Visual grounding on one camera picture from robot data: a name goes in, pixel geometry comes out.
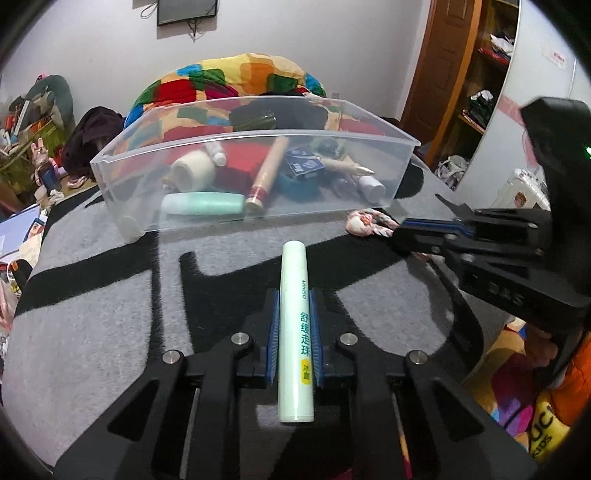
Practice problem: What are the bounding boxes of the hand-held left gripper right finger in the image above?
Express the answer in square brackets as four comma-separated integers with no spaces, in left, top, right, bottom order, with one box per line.
[308,288,539,480]

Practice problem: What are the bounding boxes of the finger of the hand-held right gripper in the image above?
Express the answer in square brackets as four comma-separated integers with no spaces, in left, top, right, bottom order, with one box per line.
[401,194,550,236]
[390,230,476,257]

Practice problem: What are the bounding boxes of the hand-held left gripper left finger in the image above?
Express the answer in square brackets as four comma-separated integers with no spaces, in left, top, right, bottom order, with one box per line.
[53,288,281,480]

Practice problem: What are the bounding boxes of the pale green roll-on tube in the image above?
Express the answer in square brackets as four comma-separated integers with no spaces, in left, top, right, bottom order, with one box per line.
[277,240,315,424]

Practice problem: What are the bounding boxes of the pink white patterned scrunchie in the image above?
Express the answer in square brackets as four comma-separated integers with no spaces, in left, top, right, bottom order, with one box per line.
[346,208,400,238]

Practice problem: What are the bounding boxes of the teal tape roll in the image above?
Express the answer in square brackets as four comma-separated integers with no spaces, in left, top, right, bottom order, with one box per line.
[276,173,319,201]

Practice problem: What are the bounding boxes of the mint green tube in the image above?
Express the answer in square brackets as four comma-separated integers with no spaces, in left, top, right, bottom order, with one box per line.
[161,191,245,217]

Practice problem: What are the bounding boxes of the beige tube with red band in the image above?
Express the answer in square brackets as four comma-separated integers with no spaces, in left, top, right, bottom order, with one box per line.
[245,136,289,213]

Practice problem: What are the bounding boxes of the white tape roll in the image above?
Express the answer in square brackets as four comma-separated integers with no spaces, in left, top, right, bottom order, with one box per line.
[171,151,217,192]

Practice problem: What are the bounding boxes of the clear plastic storage bin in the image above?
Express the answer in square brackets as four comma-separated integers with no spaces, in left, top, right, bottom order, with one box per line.
[89,95,422,243]

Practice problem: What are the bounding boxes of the grey handbag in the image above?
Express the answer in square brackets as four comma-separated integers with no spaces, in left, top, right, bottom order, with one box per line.
[436,154,469,190]

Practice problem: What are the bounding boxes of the white capped bottle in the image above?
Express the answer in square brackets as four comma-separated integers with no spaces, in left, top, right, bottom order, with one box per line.
[356,175,386,201]

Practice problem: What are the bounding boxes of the white suitcase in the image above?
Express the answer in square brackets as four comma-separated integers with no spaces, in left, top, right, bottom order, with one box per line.
[492,167,550,210]

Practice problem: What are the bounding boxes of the beige squeeze tube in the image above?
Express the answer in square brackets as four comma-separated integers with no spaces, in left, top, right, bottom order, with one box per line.
[318,156,374,177]

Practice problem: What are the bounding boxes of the dark folded clothes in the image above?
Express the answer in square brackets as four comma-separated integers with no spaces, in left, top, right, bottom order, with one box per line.
[466,90,497,127]

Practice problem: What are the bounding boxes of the blue printed box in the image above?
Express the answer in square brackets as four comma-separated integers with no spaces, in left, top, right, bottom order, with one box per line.
[284,147,326,178]

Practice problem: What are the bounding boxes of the wooden wardrobe shelving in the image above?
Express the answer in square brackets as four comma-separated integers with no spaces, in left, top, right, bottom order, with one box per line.
[427,0,520,185]

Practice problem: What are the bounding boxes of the colourful printed cloth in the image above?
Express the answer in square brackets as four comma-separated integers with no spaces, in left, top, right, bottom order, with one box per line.
[462,318,573,457]

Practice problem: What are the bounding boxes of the brown wooden door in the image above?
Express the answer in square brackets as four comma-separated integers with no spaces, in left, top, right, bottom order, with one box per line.
[401,0,483,134]

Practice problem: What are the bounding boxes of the black clothes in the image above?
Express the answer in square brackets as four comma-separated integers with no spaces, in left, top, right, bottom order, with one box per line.
[228,92,326,132]

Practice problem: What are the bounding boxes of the white and red folded clothes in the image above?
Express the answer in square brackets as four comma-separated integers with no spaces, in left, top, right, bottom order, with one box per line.
[480,32,513,58]

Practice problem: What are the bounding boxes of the dark green container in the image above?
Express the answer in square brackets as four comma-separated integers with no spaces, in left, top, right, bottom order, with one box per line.
[230,111,278,133]

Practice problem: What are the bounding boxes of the small white bottle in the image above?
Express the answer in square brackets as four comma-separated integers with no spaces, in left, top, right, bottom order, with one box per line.
[205,138,228,168]

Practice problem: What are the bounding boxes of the white sliding wardrobe door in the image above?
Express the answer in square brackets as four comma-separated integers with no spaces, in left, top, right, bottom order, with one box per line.
[455,0,591,208]

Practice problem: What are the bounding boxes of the colourful patchwork blanket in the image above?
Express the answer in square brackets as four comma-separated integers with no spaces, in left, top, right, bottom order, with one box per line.
[124,53,398,139]

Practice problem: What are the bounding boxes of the dark clothes pile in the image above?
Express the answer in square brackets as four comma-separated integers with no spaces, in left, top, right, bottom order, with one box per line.
[61,106,125,178]

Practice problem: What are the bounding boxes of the pink bunny toy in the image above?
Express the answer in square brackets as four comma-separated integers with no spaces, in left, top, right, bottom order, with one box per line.
[30,138,61,176]

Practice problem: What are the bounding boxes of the green cardboard box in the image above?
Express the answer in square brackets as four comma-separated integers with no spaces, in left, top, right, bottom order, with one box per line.
[0,115,65,185]

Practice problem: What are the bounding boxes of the black foam handle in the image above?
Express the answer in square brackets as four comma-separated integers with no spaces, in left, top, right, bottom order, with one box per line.
[9,258,33,296]

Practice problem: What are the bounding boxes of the small black wall monitor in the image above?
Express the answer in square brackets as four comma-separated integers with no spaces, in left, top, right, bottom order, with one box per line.
[157,0,219,27]

